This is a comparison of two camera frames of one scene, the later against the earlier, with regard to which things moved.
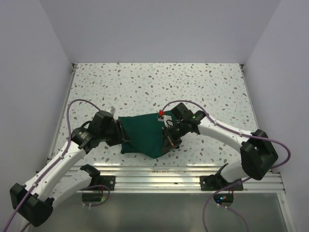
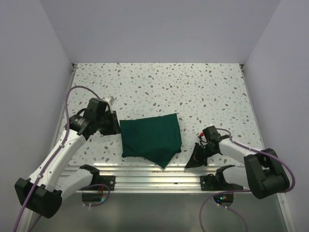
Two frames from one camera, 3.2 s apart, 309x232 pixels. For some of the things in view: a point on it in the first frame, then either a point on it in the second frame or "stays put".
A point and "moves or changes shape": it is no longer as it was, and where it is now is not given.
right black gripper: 168,145 -> 196,160
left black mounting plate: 108,181 stays put
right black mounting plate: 208,183 stays put
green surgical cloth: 145,133 moves or changes shape
